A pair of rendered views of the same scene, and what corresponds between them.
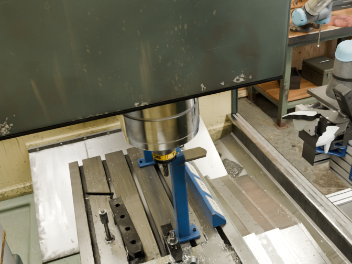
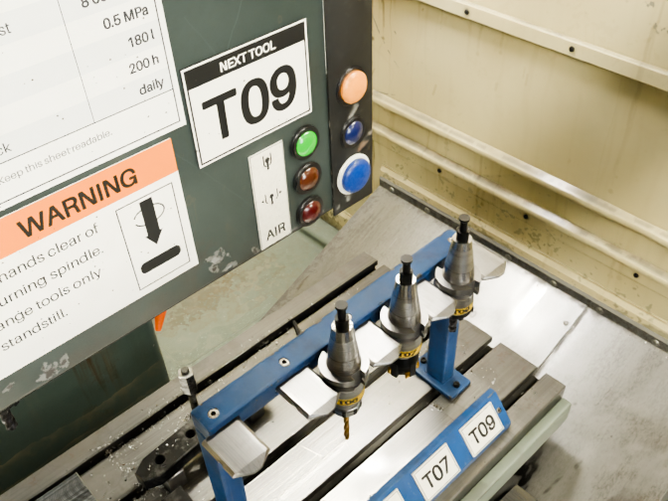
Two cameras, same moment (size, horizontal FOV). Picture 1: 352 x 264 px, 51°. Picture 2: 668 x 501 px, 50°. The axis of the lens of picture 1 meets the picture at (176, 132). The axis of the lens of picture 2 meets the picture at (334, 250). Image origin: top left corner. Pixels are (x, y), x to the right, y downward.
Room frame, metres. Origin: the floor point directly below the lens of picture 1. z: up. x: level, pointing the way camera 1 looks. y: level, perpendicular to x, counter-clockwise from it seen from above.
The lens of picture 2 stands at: (0.76, -0.51, 1.92)
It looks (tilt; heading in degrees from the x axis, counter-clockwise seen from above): 42 degrees down; 64
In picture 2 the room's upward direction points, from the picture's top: 3 degrees counter-clockwise
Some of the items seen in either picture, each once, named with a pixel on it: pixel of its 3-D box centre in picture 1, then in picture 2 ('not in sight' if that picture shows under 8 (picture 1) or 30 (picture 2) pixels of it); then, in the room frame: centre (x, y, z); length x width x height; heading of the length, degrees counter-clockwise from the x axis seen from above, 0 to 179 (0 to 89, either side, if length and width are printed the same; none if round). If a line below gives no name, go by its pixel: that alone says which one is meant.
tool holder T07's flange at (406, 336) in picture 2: not in sight; (404, 322); (1.12, 0.03, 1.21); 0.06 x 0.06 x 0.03
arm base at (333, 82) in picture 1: (344, 83); not in sight; (1.46, -0.77, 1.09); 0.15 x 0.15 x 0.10
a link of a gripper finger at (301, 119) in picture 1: (298, 122); not in sight; (0.87, -0.34, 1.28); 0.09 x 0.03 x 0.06; 70
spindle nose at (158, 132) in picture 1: (158, 104); not in sight; (0.64, 0.03, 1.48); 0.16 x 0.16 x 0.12
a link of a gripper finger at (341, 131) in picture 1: (335, 128); not in sight; (0.78, -0.41, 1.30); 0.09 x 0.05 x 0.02; 142
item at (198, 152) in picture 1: (195, 153); (239, 450); (0.85, -0.05, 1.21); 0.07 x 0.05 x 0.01; 105
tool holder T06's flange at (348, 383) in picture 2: not in sight; (344, 368); (1.01, 0.00, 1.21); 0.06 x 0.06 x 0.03
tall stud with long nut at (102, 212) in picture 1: (105, 224); (191, 394); (0.85, 0.25, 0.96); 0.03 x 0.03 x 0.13
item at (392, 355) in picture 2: not in sight; (375, 345); (1.06, 0.01, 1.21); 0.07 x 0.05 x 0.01; 105
